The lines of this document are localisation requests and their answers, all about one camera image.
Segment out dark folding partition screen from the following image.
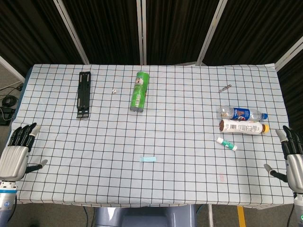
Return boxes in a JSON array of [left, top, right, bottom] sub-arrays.
[[0, 0, 303, 128]]

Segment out yellow floor tape strip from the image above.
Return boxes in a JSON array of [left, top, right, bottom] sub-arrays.
[[237, 206, 246, 227]]

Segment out checked light blue tablecloth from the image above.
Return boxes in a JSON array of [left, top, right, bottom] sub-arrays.
[[9, 62, 295, 210]]

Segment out white bottle yellow cap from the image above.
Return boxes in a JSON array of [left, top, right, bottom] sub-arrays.
[[219, 118, 270, 136]]

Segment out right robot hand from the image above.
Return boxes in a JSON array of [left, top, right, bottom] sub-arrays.
[[264, 125, 303, 190]]

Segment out black power adapter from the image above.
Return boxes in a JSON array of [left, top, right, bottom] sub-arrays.
[[0, 106, 15, 126]]

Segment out coiled black floor cable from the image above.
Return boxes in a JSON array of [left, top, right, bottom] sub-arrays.
[[1, 96, 18, 107]]

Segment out clear Pepsi bottle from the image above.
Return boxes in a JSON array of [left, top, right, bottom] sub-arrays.
[[218, 106, 268, 122]]

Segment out blue edged table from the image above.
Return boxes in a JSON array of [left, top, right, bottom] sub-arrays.
[[13, 67, 215, 227]]

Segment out black folding stand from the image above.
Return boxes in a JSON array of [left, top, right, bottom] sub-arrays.
[[76, 71, 92, 119]]

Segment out green chips can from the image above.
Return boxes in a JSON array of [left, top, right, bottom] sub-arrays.
[[129, 71, 150, 114]]

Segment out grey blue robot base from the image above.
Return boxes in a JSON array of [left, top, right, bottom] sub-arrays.
[[94, 204, 197, 227]]

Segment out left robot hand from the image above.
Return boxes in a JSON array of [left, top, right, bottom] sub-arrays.
[[0, 122, 48, 182]]

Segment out white green glue stick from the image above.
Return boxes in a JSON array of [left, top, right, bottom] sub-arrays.
[[215, 137, 238, 151]]

